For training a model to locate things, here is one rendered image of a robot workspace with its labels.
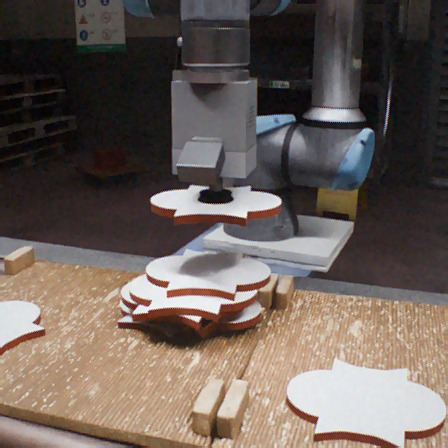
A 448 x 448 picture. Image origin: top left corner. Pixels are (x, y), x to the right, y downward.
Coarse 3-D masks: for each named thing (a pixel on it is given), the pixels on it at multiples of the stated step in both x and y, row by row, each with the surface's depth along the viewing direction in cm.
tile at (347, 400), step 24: (336, 360) 62; (312, 384) 58; (336, 384) 58; (360, 384) 58; (384, 384) 58; (408, 384) 58; (312, 408) 54; (336, 408) 54; (360, 408) 54; (384, 408) 54; (408, 408) 54; (432, 408) 54; (336, 432) 51; (360, 432) 51; (384, 432) 51; (408, 432) 51; (432, 432) 51
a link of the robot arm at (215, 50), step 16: (192, 32) 61; (208, 32) 60; (224, 32) 60; (240, 32) 61; (192, 48) 61; (208, 48) 60; (224, 48) 60; (240, 48) 61; (192, 64) 62; (208, 64) 61; (224, 64) 61; (240, 64) 62
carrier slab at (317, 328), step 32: (288, 320) 73; (320, 320) 73; (352, 320) 73; (384, 320) 73; (416, 320) 73; (256, 352) 66; (288, 352) 66; (320, 352) 66; (352, 352) 66; (384, 352) 66; (416, 352) 66; (256, 384) 60; (288, 384) 60; (256, 416) 55; (288, 416) 55
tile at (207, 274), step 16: (176, 256) 76; (192, 256) 76; (208, 256) 76; (224, 256) 76; (240, 256) 76; (160, 272) 71; (176, 272) 71; (192, 272) 71; (208, 272) 71; (224, 272) 71; (240, 272) 71; (256, 272) 71; (176, 288) 67; (192, 288) 67; (208, 288) 67; (224, 288) 67; (240, 288) 68; (256, 288) 69
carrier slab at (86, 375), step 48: (0, 288) 82; (48, 288) 82; (96, 288) 83; (48, 336) 69; (96, 336) 69; (144, 336) 70; (240, 336) 70; (0, 384) 59; (48, 384) 60; (96, 384) 60; (144, 384) 60; (192, 384) 60; (96, 432) 54; (144, 432) 52; (192, 432) 53
